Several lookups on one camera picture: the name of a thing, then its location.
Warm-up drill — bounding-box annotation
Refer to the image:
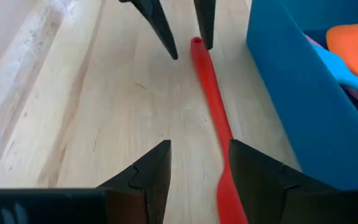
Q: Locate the red silicone spatula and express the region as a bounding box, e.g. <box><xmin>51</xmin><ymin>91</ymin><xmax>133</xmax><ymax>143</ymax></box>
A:
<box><xmin>190</xmin><ymin>36</ymin><xmax>250</xmax><ymax>224</ymax></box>

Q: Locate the orange silicone spatula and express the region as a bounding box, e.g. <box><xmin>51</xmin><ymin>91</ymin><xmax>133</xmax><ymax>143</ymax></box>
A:
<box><xmin>326</xmin><ymin>23</ymin><xmax>358</xmax><ymax>138</ymax></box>

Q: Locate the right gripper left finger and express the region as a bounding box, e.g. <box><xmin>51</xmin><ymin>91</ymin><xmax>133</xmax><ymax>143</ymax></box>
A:
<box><xmin>96</xmin><ymin>139</ymin><xmax>172</xmax><ymax>224</ymax></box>

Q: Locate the blue plastic bin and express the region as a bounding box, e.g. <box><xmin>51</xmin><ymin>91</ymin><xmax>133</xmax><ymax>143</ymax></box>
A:
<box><xmin>246</xmin><ymin>0</ymin><xmax>358</xmax><ymax>191</ymax></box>

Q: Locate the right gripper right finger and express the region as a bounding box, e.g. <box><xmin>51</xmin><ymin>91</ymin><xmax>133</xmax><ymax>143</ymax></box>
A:
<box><xmin>227</xmin><ymin>139</ymin><xmax>338</xmax><ymax>224</ymax></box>

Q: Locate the pink silicone spatula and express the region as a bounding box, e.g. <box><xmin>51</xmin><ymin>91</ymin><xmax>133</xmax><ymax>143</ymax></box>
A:
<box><xmin>305</xmin><ymin>34</ymin><xmax>358</xmax><ymax>106</ymax></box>

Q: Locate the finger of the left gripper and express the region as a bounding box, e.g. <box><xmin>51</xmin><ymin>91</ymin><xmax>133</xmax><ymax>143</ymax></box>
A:
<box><xmin>193</xmin><ymin>0</ymin><xmax>217</xmax><ymax>51</ymax></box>
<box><xmin>119</xmin><ymin>0</ymin><xmax>179</xmax><ymax>61</ymax></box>

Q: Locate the blue silicone spatula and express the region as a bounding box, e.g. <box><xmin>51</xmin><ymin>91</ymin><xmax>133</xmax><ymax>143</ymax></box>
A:
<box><xmin>309</xmin><ymin>42</ymin><xmax>358</xmax><ymax>102</ymax></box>

